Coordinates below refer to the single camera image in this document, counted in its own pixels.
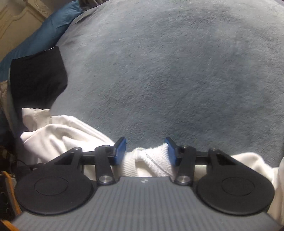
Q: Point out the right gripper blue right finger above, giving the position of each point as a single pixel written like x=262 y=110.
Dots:
x=183 y=157

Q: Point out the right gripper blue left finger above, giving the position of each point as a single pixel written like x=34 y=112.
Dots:
x=107 y=156

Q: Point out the cream bear hoodie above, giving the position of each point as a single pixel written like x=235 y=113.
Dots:
x=49 y=136

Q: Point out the grey fleece bed blanket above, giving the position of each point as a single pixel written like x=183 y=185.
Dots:
x=208 y=74

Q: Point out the black folded garment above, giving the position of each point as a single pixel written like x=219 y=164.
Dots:
x=37 y=80

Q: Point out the blue pillow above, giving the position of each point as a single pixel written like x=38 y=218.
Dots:
x=45 y=37

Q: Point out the cream carved headboard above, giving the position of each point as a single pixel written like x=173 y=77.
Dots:
x=20 y=19

